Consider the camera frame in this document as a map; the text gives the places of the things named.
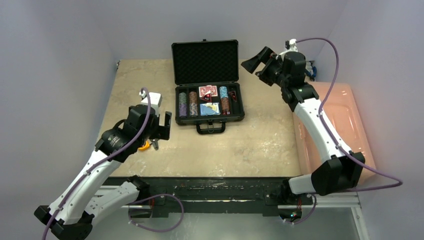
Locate aluminium frame rail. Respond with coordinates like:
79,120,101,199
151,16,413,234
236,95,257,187
85,183,370,240

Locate red triangular dealer button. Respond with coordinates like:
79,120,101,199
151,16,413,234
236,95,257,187
200,92,212,103

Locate purple chip stack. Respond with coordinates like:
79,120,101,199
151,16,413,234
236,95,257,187
178,103,188,118

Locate black multitool pliers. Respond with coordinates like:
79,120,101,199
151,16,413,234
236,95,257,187
149,139,159,151

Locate grey chip stack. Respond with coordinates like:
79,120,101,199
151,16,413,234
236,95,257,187
178,92,187,105

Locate mixed colour chip stack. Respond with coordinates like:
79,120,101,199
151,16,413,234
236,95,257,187
189,103,199,117

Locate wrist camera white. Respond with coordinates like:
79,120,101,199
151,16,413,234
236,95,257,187
139,90,163,116
280,38,298,55

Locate brown chip roll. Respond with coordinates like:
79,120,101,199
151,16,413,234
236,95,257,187
188,91,198,104

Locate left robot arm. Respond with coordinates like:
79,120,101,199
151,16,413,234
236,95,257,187
34,104,172,240

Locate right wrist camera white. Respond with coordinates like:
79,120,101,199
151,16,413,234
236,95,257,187
280,38,298,55

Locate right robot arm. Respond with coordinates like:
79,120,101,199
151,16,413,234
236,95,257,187
241,46,365,204

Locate light blue chip stack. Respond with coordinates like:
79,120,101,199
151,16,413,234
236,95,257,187
219,86,229,99

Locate black poker set case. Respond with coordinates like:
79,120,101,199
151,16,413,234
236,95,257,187
171,39,245,135

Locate yellow tape measure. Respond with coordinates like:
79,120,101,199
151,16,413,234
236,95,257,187
138,142,151,152

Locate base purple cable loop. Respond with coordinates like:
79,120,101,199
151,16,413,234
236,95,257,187
128,193,185,233

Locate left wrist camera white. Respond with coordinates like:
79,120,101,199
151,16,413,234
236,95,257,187
139,90,163,116

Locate brown red chip stack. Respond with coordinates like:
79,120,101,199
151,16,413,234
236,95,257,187
220,97,231,115

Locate blue playing card deck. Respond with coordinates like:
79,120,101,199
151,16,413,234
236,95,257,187
199,102,221,116

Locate blue handled pliers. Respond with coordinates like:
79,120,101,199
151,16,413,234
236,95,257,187
305,61,317,82

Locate red playing card deck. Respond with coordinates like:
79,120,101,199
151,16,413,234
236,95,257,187
198,85,218,98

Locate white triangular dealer button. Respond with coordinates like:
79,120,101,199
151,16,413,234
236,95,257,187
228,91,237,102

